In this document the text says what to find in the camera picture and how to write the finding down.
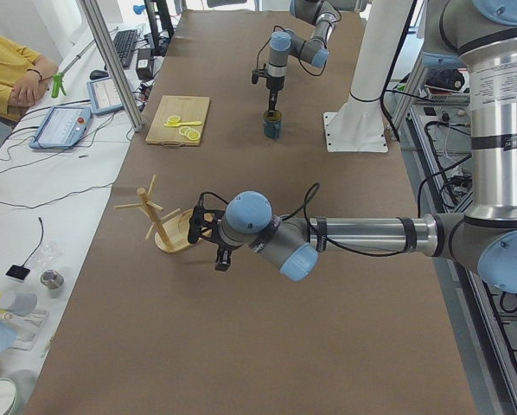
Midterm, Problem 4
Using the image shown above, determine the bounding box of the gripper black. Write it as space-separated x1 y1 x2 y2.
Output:
266 76 284 108
214 246 233 271

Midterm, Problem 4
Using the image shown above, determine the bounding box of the dark teal cup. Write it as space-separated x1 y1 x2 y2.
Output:
263 110 282 139

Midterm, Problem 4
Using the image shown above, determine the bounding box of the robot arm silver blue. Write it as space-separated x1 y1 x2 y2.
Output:
212 1 517 294
257 1 341 112

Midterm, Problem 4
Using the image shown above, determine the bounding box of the wooden cup rack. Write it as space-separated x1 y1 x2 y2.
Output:
114 175 193 253

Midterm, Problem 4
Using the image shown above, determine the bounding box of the small metal cup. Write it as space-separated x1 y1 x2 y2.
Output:
40 270 64 298

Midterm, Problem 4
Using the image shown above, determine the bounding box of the grey cup on tray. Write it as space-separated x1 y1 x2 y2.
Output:
0 290 37 316

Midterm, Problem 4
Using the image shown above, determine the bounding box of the wooden cutting board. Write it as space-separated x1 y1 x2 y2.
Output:
145 95 210 147

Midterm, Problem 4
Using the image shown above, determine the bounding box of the yellow toy spoon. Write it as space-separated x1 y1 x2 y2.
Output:
164 114 202 127

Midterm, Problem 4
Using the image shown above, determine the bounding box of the white pillar with base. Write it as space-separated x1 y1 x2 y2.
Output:
324 0 416 153

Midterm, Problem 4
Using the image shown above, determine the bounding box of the yellow lemon slice toy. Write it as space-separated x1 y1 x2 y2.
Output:
178 126 201 143

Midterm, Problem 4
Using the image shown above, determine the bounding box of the black power adapter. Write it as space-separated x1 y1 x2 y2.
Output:
136 48 154 80

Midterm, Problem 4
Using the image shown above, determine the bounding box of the black keyboard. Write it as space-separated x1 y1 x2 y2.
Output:
113 29 140 68

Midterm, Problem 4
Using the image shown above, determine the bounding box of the far teach pendant tablet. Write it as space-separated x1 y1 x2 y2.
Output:
86 77 124 116

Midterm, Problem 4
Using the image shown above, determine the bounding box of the teach pendant tablet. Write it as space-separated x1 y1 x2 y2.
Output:
29 105 93 150
86 77 124 116

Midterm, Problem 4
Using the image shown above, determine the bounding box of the computer mouse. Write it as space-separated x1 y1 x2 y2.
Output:
89 70 109 80

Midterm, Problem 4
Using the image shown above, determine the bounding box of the black square pad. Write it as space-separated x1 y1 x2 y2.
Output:
5 265 30 282

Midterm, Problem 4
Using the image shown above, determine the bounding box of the near teach pendant tablet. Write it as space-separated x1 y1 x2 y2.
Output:
29 105 93 150

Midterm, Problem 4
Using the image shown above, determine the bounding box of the pale green bowl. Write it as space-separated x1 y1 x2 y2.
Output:
0 378 22 415

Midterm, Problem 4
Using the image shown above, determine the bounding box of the person in yellow shirt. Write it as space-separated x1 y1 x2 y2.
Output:
0 36 58 122

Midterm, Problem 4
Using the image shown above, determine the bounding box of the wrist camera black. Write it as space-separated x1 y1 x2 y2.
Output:
188 192 224 244
252 64 268 85

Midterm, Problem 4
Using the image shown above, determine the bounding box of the aluminium frame post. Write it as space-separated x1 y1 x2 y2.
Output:
79 0 144 132

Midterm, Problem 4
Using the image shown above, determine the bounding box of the green handled tool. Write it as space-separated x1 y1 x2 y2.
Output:
51 73 67 99

